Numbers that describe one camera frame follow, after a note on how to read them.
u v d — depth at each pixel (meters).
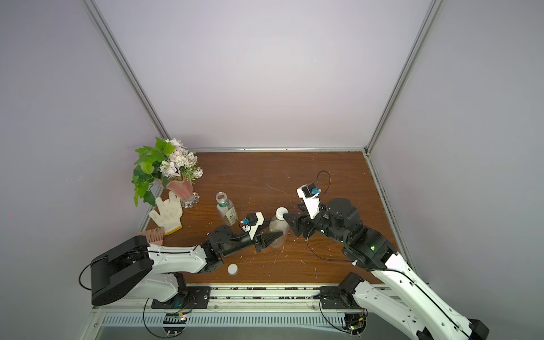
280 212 0.67
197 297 0.73
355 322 0.70
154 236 0.88
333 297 0.73
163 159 0.77
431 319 0.38
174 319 0.72
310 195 0.53
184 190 0.88
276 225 0.74
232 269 0.79
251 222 0.62
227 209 0.84
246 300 0.74
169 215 0.95
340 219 0.46
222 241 0.59
